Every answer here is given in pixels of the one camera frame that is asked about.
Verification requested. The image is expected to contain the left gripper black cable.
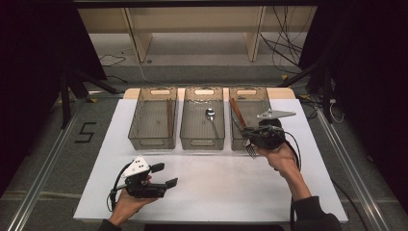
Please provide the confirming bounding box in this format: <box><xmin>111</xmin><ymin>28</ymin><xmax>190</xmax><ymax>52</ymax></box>
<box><xmin>106</xmin><ymin>162</ymin><xmax>133</xmax><ymax>213</ymax></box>

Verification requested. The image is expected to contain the black curtain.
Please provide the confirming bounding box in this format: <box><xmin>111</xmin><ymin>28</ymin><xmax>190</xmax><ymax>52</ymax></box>
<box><xmin>297</xmin><ymin>0</ymin><xmax>408</xmax><ymax>210</ymax></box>
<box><xmin>0</xmin><ymin>0</ymin><xmax>107</xmax><ymax>196</ymax></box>

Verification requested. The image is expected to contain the white floor cable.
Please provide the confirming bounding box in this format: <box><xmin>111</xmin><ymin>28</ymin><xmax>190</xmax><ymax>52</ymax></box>
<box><xmin>138</xmin><ymin>62</ymin><xmax>181</xmax><ymax>89</ymax></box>

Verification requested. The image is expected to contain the brown wooden chopstick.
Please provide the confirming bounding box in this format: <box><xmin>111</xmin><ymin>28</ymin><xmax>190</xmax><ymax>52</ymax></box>
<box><xmin>168</xmin><ymin>98</ymin><xmax>175</xmax><ymax>138</ymax></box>
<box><xmin>166</xmin><ymin>98</ymin><xmax>172</xmax><ymax>138</ymax></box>

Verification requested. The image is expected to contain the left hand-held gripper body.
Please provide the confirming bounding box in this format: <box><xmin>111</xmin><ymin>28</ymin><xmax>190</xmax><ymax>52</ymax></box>
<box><xmin>119</xmin><ymin>155</ymin><xmax>168</xmax><ymax>199</ymax></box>

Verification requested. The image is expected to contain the bundle of black cables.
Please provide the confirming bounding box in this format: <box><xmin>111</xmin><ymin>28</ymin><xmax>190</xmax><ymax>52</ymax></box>
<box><xmin>259</xmin><ymin>6</ymin><xmax>311</xmax><ymax>75</ymax></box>

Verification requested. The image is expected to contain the person's left hand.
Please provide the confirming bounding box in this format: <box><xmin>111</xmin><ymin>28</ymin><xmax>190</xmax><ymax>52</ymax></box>
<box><xmin>109</xmin><ymin>174</ymin><xmax>159</xmax><ymax>227</ymax></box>

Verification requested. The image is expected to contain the clear grey plastic bin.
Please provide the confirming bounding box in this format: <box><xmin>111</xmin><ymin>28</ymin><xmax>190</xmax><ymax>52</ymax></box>
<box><xmin>179</xmin><ymin>86</ymin><xmax>226</xmax><ymax>151</ymax></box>
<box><xmin>127</xmin><ymin>86</ymin><xmax>179</xmax><ymax>151</ymax></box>
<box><xmin>228</xmin><ymin>86</ymin><xmax>280</xmax><ymax>152</ymax></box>

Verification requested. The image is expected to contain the metal spoon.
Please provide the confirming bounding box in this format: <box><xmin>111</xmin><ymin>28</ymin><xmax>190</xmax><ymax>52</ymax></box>
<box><xmin>205</xmin><ymin>108</ymin><xmax>221</xmax><ymax>139</ymax></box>

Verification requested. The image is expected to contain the black metal stand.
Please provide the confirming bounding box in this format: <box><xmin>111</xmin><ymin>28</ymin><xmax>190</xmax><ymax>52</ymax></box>
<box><xmin>278</xmin><ymin>61</ymin><xmax>335</xmax><ymax>124</ymax></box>
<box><xmin>59</xmin><ymin>68</ymin><xmax>122</xmax><ymax>129</ymax></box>

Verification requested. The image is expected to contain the person's right hand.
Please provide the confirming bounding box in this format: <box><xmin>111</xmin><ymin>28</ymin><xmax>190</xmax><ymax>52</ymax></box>
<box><xmin>256</xmin><ymin>142</ymin><xmax>300</xmax><ymax>177</ymax></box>

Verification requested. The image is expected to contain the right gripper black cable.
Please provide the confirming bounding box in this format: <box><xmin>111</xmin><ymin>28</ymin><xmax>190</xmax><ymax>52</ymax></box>
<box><xmin>283</xmin><ymin>130</ymin><xmax>303</xmax><ymax>231</ymax></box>

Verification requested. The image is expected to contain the thin black floor cable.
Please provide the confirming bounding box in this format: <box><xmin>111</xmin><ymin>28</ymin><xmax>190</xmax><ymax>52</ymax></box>
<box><xmin>96</xmin><ymin>52</ymin><xmax>128</xmax><ymax>68</ymax></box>

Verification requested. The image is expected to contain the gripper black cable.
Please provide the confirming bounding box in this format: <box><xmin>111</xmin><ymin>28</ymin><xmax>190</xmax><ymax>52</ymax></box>
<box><xmin>106</xmin><ymin>162</ymin><xmax>133</xmax><ymax>213</ymax></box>
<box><xmin>283</xmin><ymin>130</ymin><xmax>303</xmax><ymax>231</ymax></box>

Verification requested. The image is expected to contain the wooden handled knife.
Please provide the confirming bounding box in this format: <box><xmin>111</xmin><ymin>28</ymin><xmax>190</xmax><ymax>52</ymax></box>
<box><xmin>229</xmin><ymin>96</ymin><xmax>260</xmax><ymax>161</ymax></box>

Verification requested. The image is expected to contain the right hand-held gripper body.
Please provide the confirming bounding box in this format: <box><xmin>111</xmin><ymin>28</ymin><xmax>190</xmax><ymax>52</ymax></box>
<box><xmin>242</xmin><ymin>109</ymin><xmax>296</xmax><ymax>151</ymax></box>

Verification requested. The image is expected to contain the long aluminium floor rail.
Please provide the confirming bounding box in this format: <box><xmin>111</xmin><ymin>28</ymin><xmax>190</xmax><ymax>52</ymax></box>
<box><xmin>6</xmin><ymin>99</ymin><xmax>86</xmax><ymax>231</ymax></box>
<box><xmin>316</xmin><ymin>109</ymin><xmax>391</xmax><ymax>231</ymax></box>

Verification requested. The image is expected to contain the short aluminium floor rail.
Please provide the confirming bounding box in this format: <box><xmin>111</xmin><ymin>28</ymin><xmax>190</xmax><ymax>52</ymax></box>
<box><xmin>87</xmin><ymin>90</ymin><xmax>126</xmax><ymax>99</ymax></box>

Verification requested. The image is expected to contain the white table cover sheet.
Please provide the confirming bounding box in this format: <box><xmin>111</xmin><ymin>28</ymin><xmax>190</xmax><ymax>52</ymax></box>
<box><xmin>72</xmin><ymin>97</ymin><xmax>349</xmax><ymax>224</ymax></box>

